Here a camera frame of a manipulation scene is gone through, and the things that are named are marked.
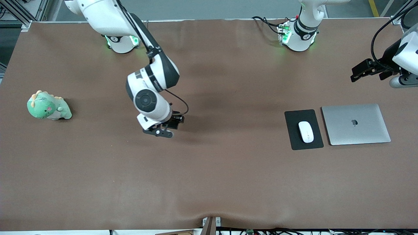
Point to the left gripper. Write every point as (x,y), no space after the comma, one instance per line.
(387,57)

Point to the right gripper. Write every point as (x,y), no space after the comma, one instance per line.
(172,119)

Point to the white computer mouse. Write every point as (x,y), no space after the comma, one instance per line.
(306,132)

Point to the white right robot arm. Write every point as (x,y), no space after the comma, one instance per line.
(98,16)

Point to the black mouse pad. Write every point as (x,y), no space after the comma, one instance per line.
(292,138)

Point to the silver laptop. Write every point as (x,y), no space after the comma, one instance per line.
(346,130)

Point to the brown table cover mat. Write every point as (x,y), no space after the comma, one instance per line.
(209,179)

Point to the green dinosaur plush toy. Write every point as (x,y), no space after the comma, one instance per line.
(42,107)

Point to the small green circuit board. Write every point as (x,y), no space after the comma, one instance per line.
(250,232)

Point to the aluminium frame post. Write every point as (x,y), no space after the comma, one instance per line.
(396,20)
(26,25)

